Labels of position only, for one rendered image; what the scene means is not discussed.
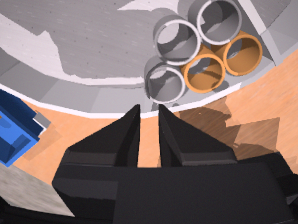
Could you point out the blue tray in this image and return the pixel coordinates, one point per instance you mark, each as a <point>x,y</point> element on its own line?
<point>13,143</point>

